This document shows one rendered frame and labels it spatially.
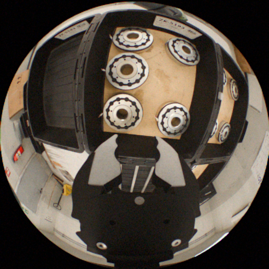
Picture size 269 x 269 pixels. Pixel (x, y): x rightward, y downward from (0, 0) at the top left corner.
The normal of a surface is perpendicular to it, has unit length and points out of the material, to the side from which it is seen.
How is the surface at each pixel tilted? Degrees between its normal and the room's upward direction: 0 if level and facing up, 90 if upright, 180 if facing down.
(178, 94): 0
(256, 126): 90
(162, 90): 0
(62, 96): 0
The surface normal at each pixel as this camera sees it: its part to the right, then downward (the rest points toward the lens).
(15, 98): 0.98, 0.11
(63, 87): 0.00, 0.50
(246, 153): -1.00, -0.03
